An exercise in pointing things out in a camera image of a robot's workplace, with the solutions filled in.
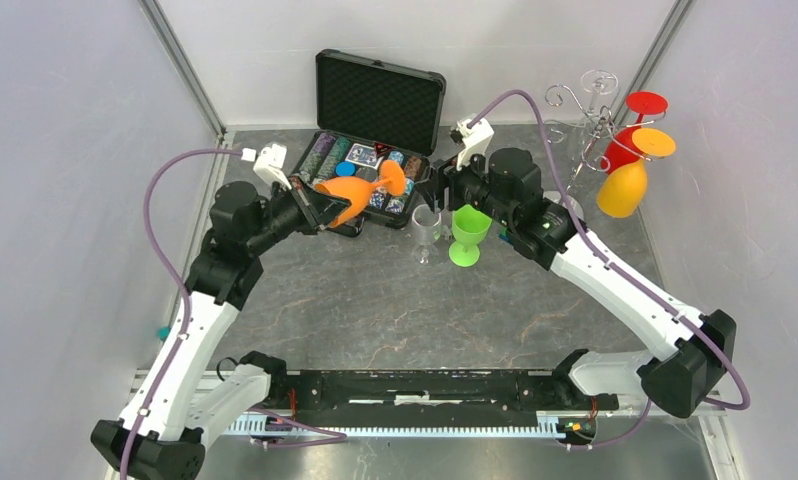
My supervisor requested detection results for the chrome wine glass rack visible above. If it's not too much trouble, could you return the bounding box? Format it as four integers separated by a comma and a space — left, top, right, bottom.
545, 69, 676, 218

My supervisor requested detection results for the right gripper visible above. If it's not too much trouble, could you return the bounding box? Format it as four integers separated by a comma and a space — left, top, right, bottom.
414, 141, 516, 228

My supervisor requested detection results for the black poker chip case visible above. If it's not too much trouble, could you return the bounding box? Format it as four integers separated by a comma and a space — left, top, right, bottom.
293, 49, 447, 238

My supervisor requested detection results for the playing card deck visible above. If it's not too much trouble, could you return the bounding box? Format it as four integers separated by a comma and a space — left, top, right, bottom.
344, 143, 380, 169

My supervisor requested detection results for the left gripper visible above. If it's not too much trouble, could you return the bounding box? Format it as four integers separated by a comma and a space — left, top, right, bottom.
246, 173, 351, 255

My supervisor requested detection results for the red wine glass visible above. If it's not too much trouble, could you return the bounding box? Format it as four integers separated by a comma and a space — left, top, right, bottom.
600, 91, 669, 175

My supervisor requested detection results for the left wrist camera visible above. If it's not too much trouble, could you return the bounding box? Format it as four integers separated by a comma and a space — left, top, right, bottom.
241, 142, 292, 190

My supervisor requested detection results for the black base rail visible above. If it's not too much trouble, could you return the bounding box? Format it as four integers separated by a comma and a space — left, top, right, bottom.
251, 369, 620, 428

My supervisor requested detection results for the yellow wine glass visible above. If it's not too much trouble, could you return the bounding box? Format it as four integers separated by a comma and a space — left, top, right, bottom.
596, 127, 676, 218

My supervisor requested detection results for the green wine glass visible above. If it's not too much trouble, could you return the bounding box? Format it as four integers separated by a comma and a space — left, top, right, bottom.
449, 205, 492, 267

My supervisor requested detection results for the clear wine glass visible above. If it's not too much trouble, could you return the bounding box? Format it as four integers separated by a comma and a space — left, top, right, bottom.
411, 204, 442, 265
556, 69, 619, 162

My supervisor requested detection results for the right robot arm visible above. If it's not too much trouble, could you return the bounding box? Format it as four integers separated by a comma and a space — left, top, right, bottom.
416, 148, 737, 418

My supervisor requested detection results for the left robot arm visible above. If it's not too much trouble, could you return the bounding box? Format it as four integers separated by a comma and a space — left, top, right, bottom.
91, 177, 351, 479

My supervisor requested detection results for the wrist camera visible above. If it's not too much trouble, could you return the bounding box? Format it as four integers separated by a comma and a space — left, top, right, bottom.
450, 117, 494, 171
241, 142, 292, 190

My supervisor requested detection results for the orange wine glass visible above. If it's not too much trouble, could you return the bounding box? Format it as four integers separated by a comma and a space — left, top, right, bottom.
315, 160, 406, 228

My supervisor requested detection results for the blue dealer chip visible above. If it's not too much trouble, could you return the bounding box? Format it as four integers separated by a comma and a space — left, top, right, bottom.
335, 161, 356, 177

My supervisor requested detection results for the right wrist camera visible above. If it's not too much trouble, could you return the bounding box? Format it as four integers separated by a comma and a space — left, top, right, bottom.
450, 117, 494, 171

